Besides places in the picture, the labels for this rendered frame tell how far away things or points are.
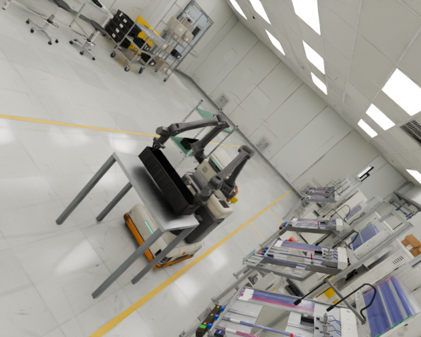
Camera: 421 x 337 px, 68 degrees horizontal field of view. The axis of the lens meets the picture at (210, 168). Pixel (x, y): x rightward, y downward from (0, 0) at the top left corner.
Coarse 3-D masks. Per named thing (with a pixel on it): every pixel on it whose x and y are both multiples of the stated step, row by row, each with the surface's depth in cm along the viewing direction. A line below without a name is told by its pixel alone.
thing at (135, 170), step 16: (112, 160) 224; (128, 160) 228; (96, 176) 229; (128, 176) 215; (144, 176) 229; (80, 192) 236; (144, 192) 212; (160, 192) 229; (112, 208) 279; (160, 208) 212; (160, 224) 199; (176, 224) 212; (192, 224) 229; (176, 240) 241; (160, 256) 246; (144, 272) 252
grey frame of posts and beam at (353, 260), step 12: (384, 216) 326; (408, 228) 254; (384, 240) 263; (348, 252) 298; (372, 252) 264; (360, 264) 268; (336, 276) 275; (228, 288) 314; (324, 288) 279; (216, 300) 320; (288, 312) 292; (276, 324) 297
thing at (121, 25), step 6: (120, 12) 749; (114, 18) 757; (120, 18) 752; (126, 18) 745; (108, 24) 767; (114, 24) 759; (120, 24) 752; (126, 24) 748; (132, 24) 741; (108, 30) 768; (114, 30) 762; (120, 30) 754; (126, 30) 749; (132, 30) 756; (138, 30) 770; (114, 36) 761; (120, 36) 756; (132, 36) 773; (126, 42) 774; (114, 48) 768; (126, 48) 794
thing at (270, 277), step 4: (272, 272) 268; (268, 276) 268; (272, 276) 267; (276, 276) 268; (260, 280) 272; (264, 280) 269; (268, 280) 268; (272, 280) 267; (256, 284) 272; (260, 284) 271; (264, 284) 269; (260, 288) 271; (208, 308) 304; (204, 312) 295; (208, 312) 300; (200, 316) 287; (204, 316) 291; (200, 320) 283; (208, 332) 280
